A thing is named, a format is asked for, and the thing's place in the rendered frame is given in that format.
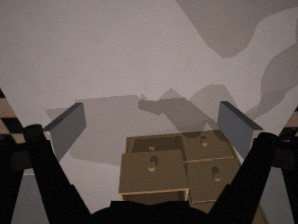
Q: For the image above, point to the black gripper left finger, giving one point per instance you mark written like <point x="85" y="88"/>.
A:
<point x="44" y="148"/>

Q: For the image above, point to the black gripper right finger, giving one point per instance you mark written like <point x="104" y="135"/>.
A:
<point x="238" y="201"/>

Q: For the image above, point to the brown wooden drawer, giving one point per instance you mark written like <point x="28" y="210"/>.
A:
<point x="152" y="143"/>
<point x="206" y="181"/>
<point x="258" y="219"/>
<point x="144" y="173"/>
<point x="214" y="146"/>

